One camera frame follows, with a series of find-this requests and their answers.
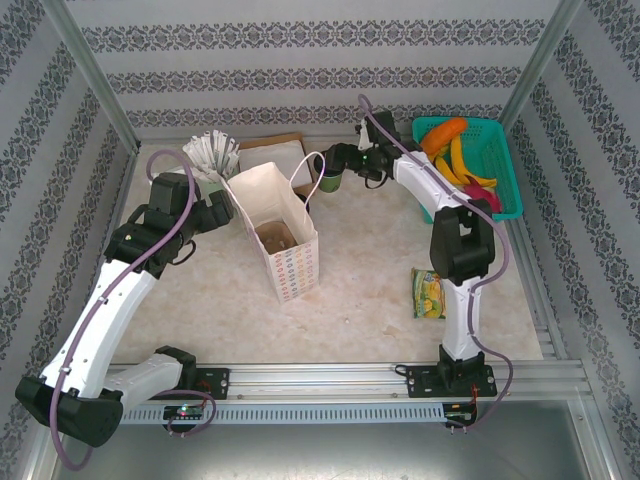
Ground brown pulp cup carrier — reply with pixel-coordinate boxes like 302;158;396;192
254;222;299;254

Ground aluminium frame post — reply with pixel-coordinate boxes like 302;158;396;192
42;0;141;149
499;0;585;146

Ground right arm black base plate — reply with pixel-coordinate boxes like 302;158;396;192
404;364;499;400

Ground aluminium mounting rail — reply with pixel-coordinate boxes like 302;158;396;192
47;363;594;401

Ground grey slotted cable duct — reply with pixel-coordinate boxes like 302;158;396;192
119;402;446;425

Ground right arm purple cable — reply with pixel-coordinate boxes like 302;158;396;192
357;94;515;436

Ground white wrapped straws bundle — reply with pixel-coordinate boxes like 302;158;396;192
182;128;242;177

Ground white printed paper bag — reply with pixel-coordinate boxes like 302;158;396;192
227;151;327;305

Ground orange toy fruit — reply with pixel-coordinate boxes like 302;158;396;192
419;117;469;152

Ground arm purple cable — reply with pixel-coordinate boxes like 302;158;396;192
49;149;217;471
357;94;515;436

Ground light green holder cup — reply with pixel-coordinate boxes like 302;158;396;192
197;172;232;199

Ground pink toy dragon fruit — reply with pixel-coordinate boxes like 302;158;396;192
464;180;504;214

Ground brown cardboard tray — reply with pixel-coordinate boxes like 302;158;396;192
238;131;321;194

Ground teal plastic basket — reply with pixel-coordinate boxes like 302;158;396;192
412;116;525;226

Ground dark green paper cup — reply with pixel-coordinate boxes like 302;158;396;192
319;172;346;195

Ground grey metal panel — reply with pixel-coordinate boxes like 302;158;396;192
19;399;621;480

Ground green yellow snack bag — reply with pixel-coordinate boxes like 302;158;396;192
410;267;449;321

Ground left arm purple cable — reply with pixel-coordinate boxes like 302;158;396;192
49;149;217;471

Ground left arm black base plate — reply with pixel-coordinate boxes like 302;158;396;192
192;367;231;401

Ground yellow toy banana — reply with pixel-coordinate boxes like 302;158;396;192
433;153;461;177
448;135;499;190

